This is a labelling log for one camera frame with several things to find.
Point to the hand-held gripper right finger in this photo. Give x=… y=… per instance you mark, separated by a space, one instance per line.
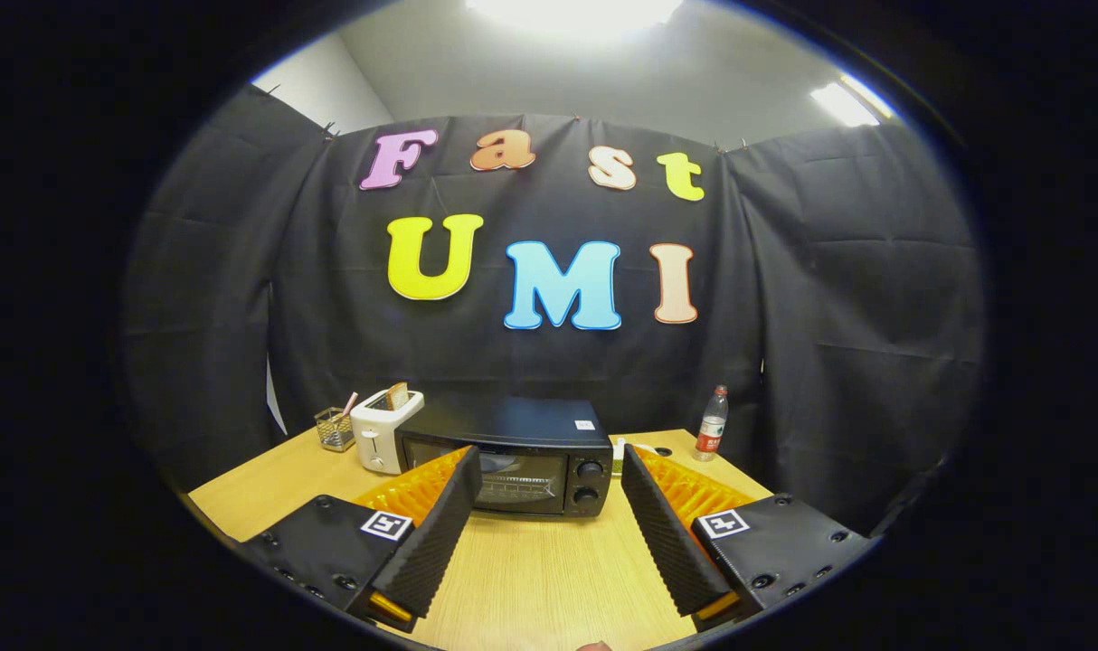
x=662 y=542

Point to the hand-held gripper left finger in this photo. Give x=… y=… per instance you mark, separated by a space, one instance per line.
x=436 y=542

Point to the black toaster oven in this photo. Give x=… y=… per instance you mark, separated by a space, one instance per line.
x=531 y=425

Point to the white pop-up toaster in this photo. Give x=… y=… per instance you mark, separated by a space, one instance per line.
x=377 y=443

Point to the white divided bean dish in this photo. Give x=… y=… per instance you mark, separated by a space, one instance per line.
x=617 y=452

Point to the red label water bottle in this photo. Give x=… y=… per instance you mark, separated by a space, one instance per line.
x=710 y=434

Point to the brown bread slice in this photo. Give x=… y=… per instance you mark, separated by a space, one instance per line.
x=397 y=395

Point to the pink straw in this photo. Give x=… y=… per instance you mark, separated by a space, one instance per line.
x=349 y=404

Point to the small ceiling light panel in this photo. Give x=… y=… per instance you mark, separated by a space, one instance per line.
x=843 y=104

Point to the large ceiling light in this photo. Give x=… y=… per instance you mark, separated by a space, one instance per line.
x=572 y=11

